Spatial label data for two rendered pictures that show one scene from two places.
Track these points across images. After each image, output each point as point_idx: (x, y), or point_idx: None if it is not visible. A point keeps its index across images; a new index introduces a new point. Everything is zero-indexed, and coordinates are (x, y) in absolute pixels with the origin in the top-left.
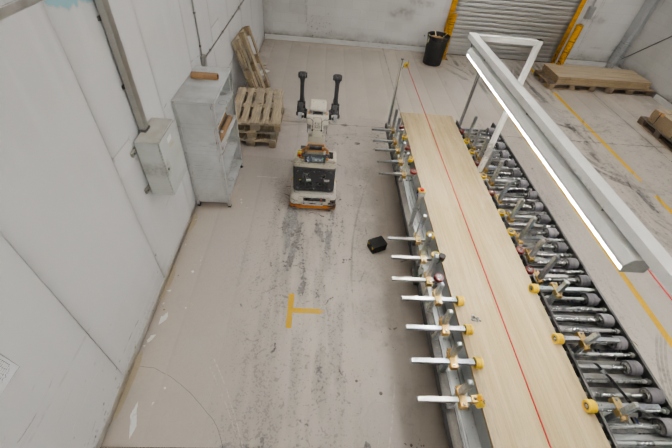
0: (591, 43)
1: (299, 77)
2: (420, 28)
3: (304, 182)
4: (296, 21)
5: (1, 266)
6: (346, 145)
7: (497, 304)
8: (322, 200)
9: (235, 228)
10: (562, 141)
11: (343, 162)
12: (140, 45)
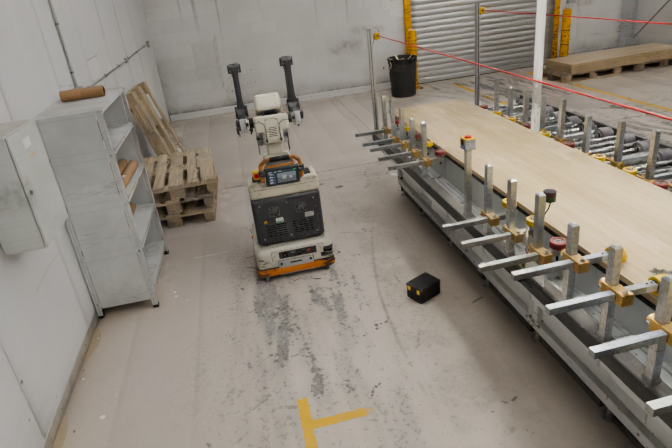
0: (589, 29)
1: (229, 70)
2: (375, 60)
3: (274, 226)
4: (210, 89)
5: None
6: (323, 192)
7: None
8: (311, 250)
9: (172, 332)
10: None
11: (326, 210)
12: None
